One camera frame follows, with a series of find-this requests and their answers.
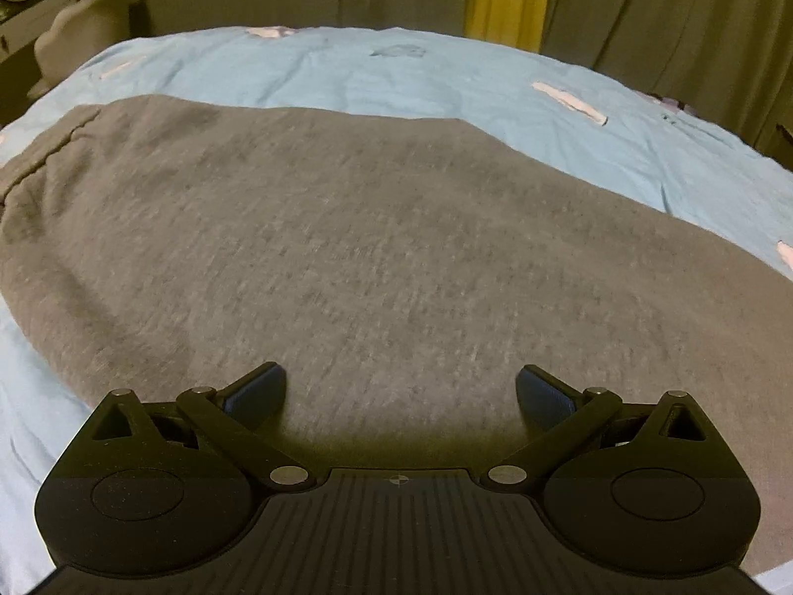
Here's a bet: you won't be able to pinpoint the grey pants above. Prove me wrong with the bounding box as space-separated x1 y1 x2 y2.
0 94 793 577

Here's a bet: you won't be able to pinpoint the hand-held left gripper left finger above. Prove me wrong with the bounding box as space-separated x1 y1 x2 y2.
80 361 315 490

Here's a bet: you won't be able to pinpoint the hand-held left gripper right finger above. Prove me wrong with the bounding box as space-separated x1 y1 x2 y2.
479 364 715 489

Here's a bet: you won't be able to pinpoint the grey pillow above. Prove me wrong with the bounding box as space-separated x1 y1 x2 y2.
34 0 135 85

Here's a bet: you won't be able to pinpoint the blue mushroom print bedsheet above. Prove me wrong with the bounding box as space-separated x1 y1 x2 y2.
0 25 793 595

